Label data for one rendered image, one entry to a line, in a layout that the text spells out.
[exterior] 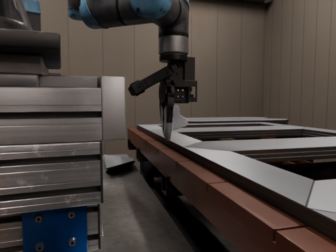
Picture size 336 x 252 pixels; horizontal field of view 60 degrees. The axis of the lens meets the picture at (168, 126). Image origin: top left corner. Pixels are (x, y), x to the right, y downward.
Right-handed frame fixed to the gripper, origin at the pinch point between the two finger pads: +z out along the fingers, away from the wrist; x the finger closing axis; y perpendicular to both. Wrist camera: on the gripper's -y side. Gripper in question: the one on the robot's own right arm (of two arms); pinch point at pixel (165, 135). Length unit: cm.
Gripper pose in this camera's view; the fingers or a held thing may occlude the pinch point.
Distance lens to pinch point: 74.0
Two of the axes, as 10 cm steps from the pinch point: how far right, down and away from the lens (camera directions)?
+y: 9.7, -0.2, 2.5
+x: -2.5, -0.8, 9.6
